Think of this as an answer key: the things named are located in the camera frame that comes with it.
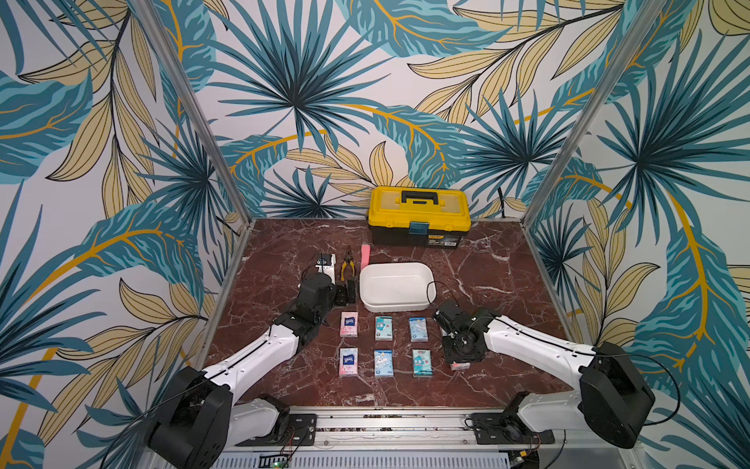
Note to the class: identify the pink tempo tissue pack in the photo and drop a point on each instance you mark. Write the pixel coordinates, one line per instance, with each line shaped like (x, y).
(349, 325)
(348, 362)

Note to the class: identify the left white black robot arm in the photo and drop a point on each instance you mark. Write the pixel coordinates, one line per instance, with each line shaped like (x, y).
(200, 416)

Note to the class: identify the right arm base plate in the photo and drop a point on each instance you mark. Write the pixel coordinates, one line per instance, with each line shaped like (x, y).
(499, 428)

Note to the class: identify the pink utility knife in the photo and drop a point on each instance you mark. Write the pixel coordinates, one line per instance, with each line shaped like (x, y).
(365, 255)

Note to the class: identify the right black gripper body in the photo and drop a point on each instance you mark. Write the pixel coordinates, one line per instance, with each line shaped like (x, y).
(461, 355)

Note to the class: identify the aluminium corner post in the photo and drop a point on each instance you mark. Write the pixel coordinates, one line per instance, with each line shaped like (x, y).
(646, 16)
(156, 32)

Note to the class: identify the white plastic storage box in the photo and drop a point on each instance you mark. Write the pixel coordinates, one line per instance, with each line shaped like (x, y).
(397, 287)

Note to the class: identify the right aluminium corner post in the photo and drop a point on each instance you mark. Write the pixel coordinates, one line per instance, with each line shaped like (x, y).
(646, 16)

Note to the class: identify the left aluminium corner post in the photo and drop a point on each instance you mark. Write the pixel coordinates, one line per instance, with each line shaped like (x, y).
(156, 32)

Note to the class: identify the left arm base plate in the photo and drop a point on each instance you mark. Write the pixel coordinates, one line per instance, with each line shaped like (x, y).
(294, 430)

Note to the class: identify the teal cartoon tissue pack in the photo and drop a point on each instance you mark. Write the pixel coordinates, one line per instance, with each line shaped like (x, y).
(384, 330)

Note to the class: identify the aluminium front rail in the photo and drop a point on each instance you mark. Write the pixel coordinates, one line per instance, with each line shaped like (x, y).
(422, 438)

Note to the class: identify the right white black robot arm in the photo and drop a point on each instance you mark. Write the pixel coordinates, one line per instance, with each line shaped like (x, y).
(608, 396)

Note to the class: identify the light blue cartoon tissue pack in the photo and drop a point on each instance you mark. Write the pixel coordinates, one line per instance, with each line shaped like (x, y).
(383, 363)

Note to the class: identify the yellow handled pliers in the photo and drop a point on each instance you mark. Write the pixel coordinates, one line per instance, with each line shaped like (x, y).
(348, 268)

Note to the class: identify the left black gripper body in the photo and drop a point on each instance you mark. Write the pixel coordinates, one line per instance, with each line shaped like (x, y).
(337, 296)

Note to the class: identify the yellow black toolbox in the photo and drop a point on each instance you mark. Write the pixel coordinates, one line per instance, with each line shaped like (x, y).
(418, 217)

